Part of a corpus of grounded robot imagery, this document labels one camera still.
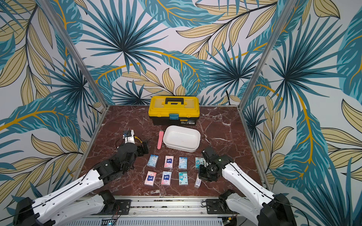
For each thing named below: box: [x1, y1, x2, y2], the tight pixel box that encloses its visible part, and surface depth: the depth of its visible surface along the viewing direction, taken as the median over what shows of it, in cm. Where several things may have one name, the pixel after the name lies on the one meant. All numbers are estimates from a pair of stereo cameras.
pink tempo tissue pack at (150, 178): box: [144, 170, 157, 187], surface depth 82 cm
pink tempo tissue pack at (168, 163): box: [164, 155, 174, 169], surface depth 89 cm
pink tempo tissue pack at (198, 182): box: [194, 173, 202, 189], surface depth 80 cm
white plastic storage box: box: [163, 125, 201, 153], surface depth 100 cm
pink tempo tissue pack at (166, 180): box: [160, 170, 172, 186], surface depth 82 cm
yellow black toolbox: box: [148, 95, 201, 126], surface depth 98 cm
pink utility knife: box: [156, 129, 165, 150], surface depth 102 cm
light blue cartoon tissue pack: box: [147, 154, 160, 168], surface depth 90 cm
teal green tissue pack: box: [178, 171, 189, 186], surface depth 83 cm
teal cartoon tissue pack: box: [194, 156, 206, 170], surface depth 89 cm
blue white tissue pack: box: [178, 156, 189, 170], surface depth 88 cm
